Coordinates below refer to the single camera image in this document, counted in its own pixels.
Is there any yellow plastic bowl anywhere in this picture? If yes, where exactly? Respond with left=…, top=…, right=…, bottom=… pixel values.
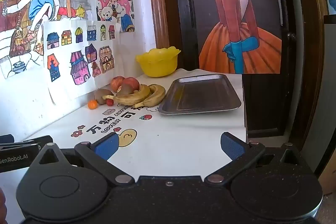
left=136, top=47, right=181, bottom=77

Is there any girl in orange dress poster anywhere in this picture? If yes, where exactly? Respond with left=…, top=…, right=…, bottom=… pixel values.
left=188, top=0, right=282, bottom=74

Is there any cardboard box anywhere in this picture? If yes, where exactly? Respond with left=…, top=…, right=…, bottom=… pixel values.
left=319, top=161, right=336, bottom=197

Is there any white printed tablecloth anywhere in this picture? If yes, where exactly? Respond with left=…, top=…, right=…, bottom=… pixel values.
left=0, top=68, right=247, bottom=224

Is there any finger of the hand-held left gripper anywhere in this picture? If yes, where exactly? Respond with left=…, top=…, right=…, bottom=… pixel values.
left=23, top=135, right=54, bottom=146
left=0, top=134, right=15, bottom=145

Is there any colourful houses drawing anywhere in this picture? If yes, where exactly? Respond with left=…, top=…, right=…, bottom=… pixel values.
left=42, top=19, right=122, bottom=105

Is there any wooden door frame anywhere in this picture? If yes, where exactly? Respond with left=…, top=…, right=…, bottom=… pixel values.
left=146, top=0, right=328, bottom=146

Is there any person's left hand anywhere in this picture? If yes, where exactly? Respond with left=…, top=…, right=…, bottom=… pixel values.
left=0, top=188, right=7, bottom=223

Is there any brown-spotted banana with long stem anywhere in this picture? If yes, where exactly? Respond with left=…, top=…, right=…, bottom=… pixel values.
left=102, top=84, right=151, bottom=106

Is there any metal tray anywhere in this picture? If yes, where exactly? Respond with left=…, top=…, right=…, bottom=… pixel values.
left=158, top=73, right=242, bottom=116

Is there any curved yellow banana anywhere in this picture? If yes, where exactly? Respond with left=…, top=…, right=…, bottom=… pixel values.
left=132, top=84, right=166, bottom=109

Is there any pale red apple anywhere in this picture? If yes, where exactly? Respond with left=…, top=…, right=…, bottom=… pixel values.
left=110, top=76, right=125, bottom=93

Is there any dark door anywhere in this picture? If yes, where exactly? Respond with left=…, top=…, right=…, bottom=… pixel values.
left=171, top=0, right=292, bottom=135

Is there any kiwi with sticker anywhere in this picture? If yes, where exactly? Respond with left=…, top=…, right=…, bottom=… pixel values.
left=116, top=84, right=134, bottom=97

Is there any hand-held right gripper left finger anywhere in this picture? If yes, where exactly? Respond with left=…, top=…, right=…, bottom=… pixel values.
left=28, top=132, right=135, bottom=186

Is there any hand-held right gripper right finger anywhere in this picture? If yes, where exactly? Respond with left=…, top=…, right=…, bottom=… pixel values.
left=204, top=132, right=313, bottom=186

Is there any dark red apple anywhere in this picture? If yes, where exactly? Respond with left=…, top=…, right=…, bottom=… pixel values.
left=123, top=77, right=140, bottom=92

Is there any plain brown kiwi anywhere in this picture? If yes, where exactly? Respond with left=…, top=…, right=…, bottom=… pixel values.
left=94, top=89, right=114, bottom=104

